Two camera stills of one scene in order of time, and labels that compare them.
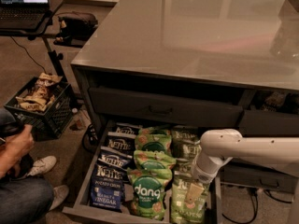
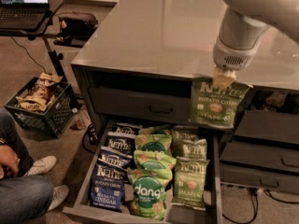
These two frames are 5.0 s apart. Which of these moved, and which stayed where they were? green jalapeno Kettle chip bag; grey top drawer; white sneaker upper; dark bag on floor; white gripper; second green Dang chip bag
Moved: green jalapeno Kettle chip bag; white gripper
Stayed: white sneaker upper; dark bag on floor; second green Dang chip bag; grey top drawer
